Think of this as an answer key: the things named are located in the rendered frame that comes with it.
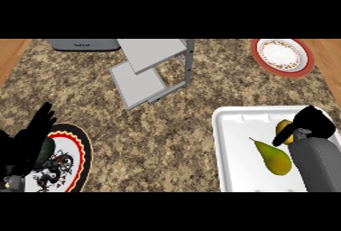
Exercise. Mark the grey tiered shelf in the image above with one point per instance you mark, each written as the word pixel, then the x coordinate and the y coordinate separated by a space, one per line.
pixel 152 69

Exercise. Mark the dark grey appliance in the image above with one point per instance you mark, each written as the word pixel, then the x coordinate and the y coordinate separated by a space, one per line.
pixel 83 45

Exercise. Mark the red rimmed white plate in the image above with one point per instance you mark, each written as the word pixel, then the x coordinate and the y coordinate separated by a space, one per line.
pixel 282 57

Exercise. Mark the white tray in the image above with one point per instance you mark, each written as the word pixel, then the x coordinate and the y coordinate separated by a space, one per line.
pixel 248 150

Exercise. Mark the yellow lemon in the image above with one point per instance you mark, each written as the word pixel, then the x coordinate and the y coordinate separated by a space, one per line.
pixel 283 130

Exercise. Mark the green pear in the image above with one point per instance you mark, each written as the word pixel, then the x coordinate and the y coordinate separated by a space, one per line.
pixel 275 159

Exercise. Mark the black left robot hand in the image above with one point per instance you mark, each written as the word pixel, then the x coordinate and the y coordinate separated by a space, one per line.
pixel 27 141

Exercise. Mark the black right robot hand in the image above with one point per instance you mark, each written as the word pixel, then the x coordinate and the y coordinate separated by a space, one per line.
pixel 313 121

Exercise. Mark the black rimmed dragon plate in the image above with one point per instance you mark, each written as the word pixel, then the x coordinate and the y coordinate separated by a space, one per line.
pixel 59 162

